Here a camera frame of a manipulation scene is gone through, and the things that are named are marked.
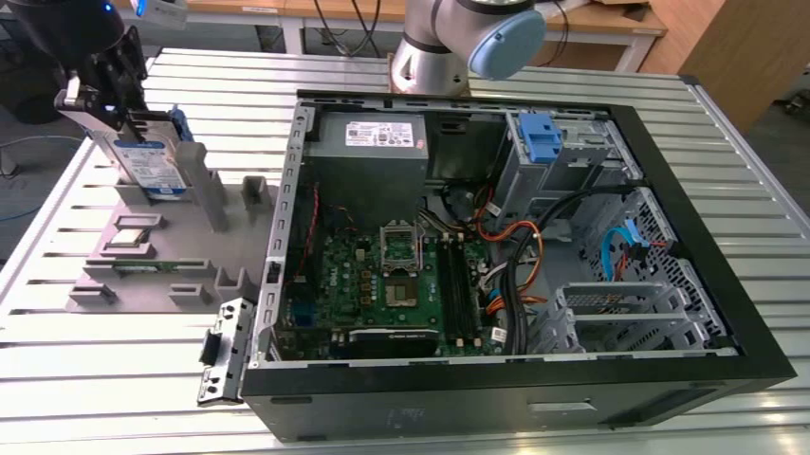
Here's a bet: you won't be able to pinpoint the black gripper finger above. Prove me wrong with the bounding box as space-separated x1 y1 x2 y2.
119 26 155 143
92 45 130 131

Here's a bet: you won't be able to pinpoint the hard disk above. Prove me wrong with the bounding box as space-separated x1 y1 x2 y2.
85 106 192 199

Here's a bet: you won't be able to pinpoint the blue data wire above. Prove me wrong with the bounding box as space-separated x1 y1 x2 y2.
601 218 653 283

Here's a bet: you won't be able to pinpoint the orange power wire black plug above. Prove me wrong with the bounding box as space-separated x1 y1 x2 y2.
613 240 671 283

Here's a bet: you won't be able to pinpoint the grey metal disk bay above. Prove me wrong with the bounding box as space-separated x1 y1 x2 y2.
534 282 726 355

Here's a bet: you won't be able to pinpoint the black mesh waste bin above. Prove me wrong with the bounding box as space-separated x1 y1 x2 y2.
0 46 72 126

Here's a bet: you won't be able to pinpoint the silver CPU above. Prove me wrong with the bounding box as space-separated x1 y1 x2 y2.
107 228 152 246

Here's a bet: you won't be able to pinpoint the grey parts rack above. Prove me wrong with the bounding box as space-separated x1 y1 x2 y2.
65 141 283 315

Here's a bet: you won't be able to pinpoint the grey power supply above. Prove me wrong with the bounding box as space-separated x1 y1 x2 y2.
302 112 431 224

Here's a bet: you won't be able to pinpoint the metal socket cover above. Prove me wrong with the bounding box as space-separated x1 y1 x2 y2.
378 221 424 279

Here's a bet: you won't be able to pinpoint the green motherboard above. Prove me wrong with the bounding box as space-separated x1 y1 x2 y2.
278 203 507 359

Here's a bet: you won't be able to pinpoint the CPU socket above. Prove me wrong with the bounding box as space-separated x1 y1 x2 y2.
382 277 427 308

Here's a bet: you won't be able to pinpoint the blue drive latch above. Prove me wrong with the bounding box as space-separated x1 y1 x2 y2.
516 113 563 165

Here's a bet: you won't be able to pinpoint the grey metal drive cage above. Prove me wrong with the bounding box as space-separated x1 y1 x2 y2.
496 107 646 227

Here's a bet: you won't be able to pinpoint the RAM slot white clips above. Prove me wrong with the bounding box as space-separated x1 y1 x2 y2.
458 230 480 347
442 230 464 347

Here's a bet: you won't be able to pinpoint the black graphics card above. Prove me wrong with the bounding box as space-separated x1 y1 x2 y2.
271 324 442 361

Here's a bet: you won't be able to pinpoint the black PC case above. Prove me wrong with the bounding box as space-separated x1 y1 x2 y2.
239 87 798 445

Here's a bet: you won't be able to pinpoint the brown wooden cabinet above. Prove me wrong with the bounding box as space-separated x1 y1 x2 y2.
645 0 810 134

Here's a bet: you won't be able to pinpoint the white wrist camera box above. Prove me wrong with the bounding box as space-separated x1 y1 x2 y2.
130 0 190 30

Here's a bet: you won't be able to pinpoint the wooden desk white frame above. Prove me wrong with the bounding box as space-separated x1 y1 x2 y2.
183 0 410 56
541 0 670 72

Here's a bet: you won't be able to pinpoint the grey metal card bracket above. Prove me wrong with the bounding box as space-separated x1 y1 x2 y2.
195 297 258 409

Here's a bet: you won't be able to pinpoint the wire locking lever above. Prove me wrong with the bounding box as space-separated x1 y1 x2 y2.
416 222 430 281

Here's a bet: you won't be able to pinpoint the orange wire bundle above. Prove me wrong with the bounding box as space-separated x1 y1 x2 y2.
474 220 551 317

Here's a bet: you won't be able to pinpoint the thick black cable bundle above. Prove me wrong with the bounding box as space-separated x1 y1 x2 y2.
503 184 638 356

